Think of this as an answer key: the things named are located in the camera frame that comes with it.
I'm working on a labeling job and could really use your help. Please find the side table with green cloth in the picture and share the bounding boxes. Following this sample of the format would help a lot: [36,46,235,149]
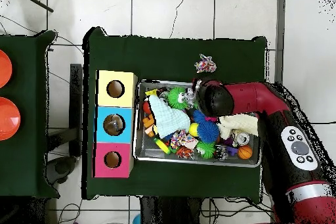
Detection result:
[0,30,58,200]

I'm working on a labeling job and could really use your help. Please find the mint green waffle cloth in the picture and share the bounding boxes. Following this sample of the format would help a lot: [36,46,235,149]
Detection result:
[148,93,192,139]

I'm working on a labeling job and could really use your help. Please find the yellow ball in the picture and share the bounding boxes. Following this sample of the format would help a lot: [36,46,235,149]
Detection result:
[188,123,201,138]

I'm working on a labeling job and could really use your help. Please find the wooden box with three holes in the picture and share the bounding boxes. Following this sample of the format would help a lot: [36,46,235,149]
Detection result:
[93,70,138,179]

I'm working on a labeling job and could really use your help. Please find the black rod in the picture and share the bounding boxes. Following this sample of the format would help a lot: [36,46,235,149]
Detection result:
[14,0,54,13]

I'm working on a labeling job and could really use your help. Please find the yellow cheese wedge toy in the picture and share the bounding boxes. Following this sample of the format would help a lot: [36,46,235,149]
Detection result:
[145,88,158,100]

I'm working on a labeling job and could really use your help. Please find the blue spiky ball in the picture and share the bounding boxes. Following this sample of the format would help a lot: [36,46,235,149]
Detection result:
[192,109,221,145]

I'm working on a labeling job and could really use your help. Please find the orange plastic building block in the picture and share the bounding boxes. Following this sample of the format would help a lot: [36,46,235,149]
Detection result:
[141,114,158,139]

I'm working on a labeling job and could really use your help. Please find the orange striped tiger toy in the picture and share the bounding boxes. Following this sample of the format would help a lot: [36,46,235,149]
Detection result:
[176,146,196,160]

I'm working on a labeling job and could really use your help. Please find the crushed silver can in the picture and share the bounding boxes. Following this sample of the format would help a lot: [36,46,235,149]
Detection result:
[234,131,252,148]

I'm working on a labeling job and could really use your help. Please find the green fuzzy toy with eyes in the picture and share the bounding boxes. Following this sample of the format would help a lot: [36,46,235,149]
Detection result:
[167,86,192,110]

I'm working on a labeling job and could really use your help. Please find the red ball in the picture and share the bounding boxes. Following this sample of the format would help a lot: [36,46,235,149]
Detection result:
[142,101,153,116]

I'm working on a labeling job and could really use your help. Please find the orange bowl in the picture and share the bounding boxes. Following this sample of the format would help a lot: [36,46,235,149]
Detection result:
[0,97,21,142]
[0,49,13,89]

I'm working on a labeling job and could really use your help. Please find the cream waffle cloth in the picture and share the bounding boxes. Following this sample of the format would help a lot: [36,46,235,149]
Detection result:
[216,112,260,140]

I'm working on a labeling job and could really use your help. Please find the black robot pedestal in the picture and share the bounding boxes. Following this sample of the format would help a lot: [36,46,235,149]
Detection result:
[139,196,205,224]

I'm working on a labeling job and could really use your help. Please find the small orange basketball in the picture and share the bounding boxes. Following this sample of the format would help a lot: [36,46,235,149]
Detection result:
[237,145,253,161]

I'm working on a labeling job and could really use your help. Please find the wire mesh bin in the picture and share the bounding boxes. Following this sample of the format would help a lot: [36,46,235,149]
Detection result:
[133,80,265,168]

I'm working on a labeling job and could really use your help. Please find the black power cable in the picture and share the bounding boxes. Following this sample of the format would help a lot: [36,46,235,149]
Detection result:
[314,120,336,127]

